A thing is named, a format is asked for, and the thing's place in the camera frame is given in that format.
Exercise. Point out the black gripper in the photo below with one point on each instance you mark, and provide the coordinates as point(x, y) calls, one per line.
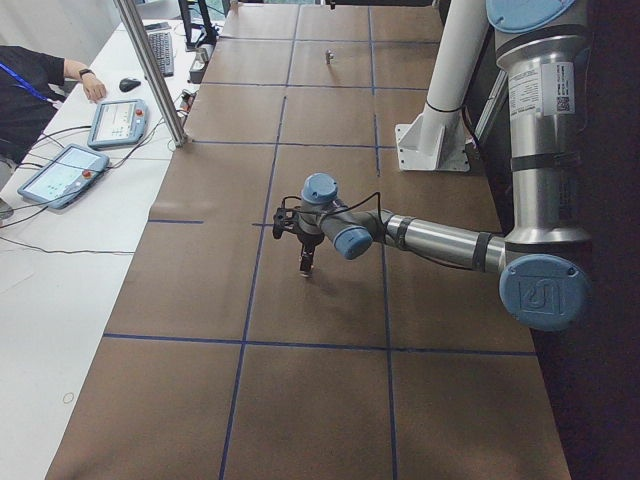
point(309, 242)

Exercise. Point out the chrome tee pipe fitting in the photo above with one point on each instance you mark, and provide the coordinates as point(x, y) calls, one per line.
point(329, 56)

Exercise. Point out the seated person's forearm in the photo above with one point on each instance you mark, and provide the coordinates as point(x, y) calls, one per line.
point(76, 70)

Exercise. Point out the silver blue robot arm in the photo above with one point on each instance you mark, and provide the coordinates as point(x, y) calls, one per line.
point(521, 55)

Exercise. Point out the seated person's hand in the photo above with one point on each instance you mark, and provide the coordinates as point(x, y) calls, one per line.
point(94, 89)

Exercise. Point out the orange black connector block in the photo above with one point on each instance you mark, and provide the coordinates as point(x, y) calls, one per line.
point(187, 99)

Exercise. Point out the far teach pendant tablet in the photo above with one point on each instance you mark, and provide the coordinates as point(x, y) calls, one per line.
point(118, 124)

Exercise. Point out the teach pendant tablet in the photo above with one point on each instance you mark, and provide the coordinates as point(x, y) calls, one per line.
point(69, 175)
point(118, 124)

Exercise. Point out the black monitor stand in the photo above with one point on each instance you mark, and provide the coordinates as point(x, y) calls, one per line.
point(197, 34)

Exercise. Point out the near teach pendant tablet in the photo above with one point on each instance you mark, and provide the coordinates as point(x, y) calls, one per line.
point(69, 175)

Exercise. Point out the black computer mouse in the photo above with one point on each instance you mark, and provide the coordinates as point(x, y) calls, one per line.
point(128, 84)

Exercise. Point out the black keyboard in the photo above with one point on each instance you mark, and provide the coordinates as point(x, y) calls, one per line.
point(162, 48)

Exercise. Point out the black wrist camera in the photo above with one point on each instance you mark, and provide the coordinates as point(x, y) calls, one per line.
point(285, 220)

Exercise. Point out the aluminium frame post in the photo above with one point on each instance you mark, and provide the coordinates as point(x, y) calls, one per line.
point(134, 26)

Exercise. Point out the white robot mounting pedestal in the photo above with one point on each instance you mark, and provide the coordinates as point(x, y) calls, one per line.
point(435, 140)

